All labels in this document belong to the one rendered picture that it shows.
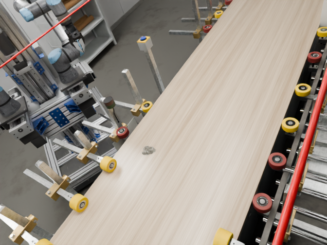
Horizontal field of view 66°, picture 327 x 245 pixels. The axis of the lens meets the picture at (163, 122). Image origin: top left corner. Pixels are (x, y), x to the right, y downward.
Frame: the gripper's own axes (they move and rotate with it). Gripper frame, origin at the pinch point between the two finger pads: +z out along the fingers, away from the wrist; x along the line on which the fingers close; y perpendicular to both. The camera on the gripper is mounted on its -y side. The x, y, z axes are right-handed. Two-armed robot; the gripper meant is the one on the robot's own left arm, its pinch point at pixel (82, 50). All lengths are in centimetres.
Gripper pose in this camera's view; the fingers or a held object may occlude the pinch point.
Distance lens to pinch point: 176.7
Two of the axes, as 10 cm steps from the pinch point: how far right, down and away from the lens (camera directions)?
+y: -4.9, -5.3, 6.9
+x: -8.3, 5.3, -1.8
